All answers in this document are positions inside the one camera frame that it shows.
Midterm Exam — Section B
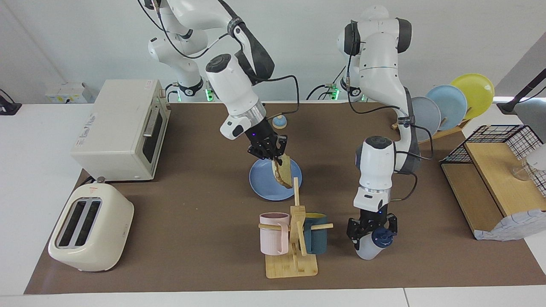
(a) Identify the brown bread slice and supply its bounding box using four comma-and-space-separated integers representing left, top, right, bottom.
272, 154, 294, 189

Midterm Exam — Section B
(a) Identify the clear bottle with navy cap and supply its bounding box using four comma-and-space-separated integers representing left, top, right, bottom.
356, 226, 393, 260

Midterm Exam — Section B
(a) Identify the wooden plate rack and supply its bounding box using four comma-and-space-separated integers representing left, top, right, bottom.
392, 117, 472, 148

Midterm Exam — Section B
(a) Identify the grey round plate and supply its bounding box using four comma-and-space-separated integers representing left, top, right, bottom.
412, 96, 441, 142

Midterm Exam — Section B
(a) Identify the light blue round plate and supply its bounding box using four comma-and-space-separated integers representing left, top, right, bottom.
426, 85, 468, 131

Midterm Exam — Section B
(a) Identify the yellow round plate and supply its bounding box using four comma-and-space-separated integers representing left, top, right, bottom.
450, 73, 495, 120

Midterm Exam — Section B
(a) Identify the dark teal mug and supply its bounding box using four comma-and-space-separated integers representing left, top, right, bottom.
304, 212, 328, 255

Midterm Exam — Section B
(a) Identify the wooden mug rack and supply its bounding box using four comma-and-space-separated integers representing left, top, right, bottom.
258, 177, 334, 279

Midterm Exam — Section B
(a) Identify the pink mug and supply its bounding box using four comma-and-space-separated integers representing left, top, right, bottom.
260, 212, 290, 255

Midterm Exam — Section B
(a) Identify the brown table mat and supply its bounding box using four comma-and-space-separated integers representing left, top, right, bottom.
23, 101, 546, 295

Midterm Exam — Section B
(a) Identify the blue white patterned cloth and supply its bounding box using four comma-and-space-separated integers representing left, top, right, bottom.
474, 209, 546, 242

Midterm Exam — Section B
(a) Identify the clear glass cup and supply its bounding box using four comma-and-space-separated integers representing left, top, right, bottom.
510, 162, 534, 181

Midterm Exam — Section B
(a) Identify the white toaster oven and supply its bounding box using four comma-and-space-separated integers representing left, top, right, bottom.
70, 79, 171, 182

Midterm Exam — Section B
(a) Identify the black angled stand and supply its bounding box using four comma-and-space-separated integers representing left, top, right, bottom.
497, 68, 546, 115

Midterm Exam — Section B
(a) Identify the cream two-slot toaster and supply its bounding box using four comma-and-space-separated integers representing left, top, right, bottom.
48, 182, 135, 272

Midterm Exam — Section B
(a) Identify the white power strip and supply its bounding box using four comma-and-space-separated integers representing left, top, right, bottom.
46, 82, 94, 104

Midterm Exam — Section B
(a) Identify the black stand base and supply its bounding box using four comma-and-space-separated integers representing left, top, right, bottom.
0, 89, 22, 116

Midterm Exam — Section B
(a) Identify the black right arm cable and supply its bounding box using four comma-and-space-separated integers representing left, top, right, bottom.
139, 0, 300, 122

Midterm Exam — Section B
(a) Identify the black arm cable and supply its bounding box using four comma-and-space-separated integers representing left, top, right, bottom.
346, 41, 434, 202
139, 0, 300, 122

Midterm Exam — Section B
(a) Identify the black base cable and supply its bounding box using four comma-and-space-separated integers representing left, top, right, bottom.
305, 64, 347, 101
164, 82, 223, 103

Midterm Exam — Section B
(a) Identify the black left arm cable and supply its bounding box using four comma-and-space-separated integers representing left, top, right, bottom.
346, 41, 434, 202

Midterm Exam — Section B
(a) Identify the wood and wire shelf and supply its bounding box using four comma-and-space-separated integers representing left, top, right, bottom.
439, 125, 546, 241

